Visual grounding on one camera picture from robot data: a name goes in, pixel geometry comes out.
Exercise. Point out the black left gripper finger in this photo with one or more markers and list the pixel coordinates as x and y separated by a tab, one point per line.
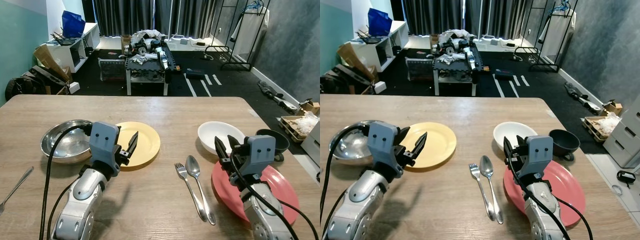
404	136
420	145
133	143

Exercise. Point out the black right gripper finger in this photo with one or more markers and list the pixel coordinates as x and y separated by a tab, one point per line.
221	151
234	143
520	142
509	151

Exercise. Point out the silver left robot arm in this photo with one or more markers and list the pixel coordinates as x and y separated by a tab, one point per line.
80	200
357	200

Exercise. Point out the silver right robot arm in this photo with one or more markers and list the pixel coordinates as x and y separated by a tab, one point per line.
265	215
545	215

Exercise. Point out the white bowl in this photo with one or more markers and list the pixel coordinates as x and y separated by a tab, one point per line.
220	132
512	131

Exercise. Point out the yellow plate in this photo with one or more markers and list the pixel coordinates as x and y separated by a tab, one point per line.
437	145
147	145

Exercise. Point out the silver spoon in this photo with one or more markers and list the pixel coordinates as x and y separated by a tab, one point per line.
486	167
193	166

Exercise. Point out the silver fork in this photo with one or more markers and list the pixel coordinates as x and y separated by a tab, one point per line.
189	187
481	187

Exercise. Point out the red plate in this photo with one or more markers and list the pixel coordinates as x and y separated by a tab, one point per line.
567	185
282	187

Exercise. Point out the steel bowl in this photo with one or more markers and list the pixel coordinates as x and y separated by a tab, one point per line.
65	145
350	145

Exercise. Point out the small white box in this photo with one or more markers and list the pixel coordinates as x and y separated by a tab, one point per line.
379	87
74	87

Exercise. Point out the black and silver floor tool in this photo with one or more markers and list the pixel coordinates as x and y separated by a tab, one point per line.
277	97
582	97

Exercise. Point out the wooden tray with plastic wrap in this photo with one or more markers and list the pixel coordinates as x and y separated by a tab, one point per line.
602	126
297	127

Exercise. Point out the flat black floor device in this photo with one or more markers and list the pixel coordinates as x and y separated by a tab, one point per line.
504	75
195	73

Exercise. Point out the low white-framed table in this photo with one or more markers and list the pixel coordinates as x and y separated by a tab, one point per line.
452	75
147	75

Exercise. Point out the black metal clothes rack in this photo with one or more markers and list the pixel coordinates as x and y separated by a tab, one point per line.
542	66
235	65

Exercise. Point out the grey drawer cabinet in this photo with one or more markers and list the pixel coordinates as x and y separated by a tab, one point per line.
625	135
312	145

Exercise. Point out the small brown cardboard box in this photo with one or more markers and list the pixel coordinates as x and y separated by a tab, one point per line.
612	108
310	107

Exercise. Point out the black bag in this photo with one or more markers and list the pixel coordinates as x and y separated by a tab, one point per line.
337	82
27	85

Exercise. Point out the white shelf unit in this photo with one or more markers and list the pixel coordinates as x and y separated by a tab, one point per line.
387	47
67	52

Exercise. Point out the open brown cardboard box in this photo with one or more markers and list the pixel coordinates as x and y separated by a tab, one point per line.
50	62
355	59

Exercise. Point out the pile of white robot parts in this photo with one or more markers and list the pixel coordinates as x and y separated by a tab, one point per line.
147	42
455	42

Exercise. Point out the black power adapter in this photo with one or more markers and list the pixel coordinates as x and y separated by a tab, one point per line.
626	176

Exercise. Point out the white hanging garment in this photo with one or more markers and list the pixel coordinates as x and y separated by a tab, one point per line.
252	35
557	35

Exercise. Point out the silver cutlery piece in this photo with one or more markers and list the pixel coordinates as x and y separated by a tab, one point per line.
17	187

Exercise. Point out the blue bag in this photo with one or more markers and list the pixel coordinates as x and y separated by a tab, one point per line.
73	25
380	22

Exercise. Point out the dark grey curtain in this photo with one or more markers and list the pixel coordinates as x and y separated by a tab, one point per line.
475	15
150	15

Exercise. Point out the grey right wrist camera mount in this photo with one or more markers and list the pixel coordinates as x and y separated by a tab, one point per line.
539	152
261	152

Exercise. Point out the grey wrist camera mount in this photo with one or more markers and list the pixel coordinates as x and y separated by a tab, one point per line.
261	152
382	142
103	142
539	152

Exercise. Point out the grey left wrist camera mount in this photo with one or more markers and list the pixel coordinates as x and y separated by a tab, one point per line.
103	142
382	142

